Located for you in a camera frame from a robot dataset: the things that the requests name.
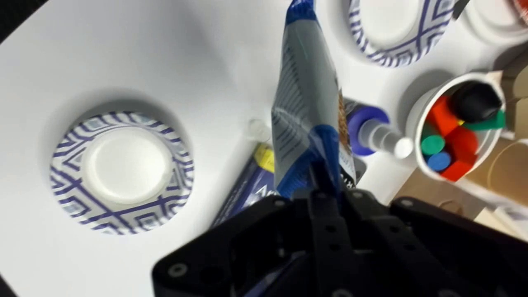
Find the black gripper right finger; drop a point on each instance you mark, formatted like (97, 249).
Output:
(405, 259)

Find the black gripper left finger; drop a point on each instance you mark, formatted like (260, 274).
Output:
(333, 249)

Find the white foam plate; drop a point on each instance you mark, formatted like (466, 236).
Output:
(496, 21)

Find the blue white pretzel crisps packet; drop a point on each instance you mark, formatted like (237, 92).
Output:
(305, 114)

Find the blue yellow textbook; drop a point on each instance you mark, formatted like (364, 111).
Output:
(253, 183)

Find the white bowl of blocks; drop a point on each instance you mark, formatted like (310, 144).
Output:
(456, 124)

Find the wooden shape sorter box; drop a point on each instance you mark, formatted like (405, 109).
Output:
(456, 200)

